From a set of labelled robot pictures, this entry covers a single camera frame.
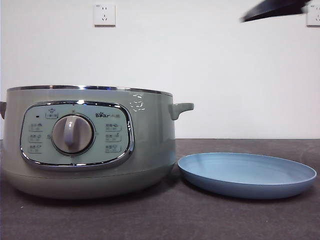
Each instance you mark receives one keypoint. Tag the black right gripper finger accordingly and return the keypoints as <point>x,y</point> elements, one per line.
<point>275,8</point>

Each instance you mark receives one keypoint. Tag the blue round plate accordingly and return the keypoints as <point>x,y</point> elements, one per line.
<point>247,175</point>

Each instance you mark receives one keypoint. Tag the pale green electric steamer pot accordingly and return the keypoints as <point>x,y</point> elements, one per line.
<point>145,150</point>

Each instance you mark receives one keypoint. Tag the white wall power outlet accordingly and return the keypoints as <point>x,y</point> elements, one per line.
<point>105,15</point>
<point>314,17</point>

